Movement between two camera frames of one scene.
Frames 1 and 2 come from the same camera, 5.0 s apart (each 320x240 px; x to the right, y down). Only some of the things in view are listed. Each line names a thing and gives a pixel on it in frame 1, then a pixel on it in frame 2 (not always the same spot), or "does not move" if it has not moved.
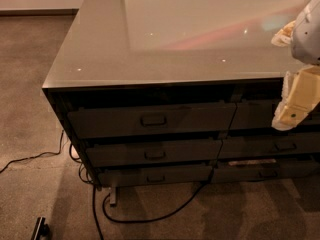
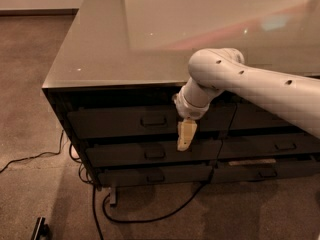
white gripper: [307, 34] -> [188, 110]
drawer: [267, 171] does not move
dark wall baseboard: [41, 13] does not move
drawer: [151, 120] does not move
